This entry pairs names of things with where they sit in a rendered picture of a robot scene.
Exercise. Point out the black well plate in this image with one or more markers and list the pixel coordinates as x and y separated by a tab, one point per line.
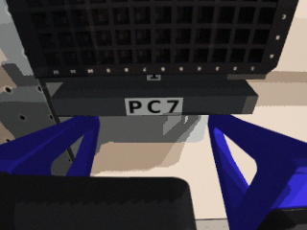
60	37

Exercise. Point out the grey perforated base plate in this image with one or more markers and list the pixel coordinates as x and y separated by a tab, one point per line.
23	109

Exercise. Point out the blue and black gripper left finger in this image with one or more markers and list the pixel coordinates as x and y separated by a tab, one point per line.
34	153

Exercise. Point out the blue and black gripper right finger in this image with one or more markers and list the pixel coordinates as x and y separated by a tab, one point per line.
281	178

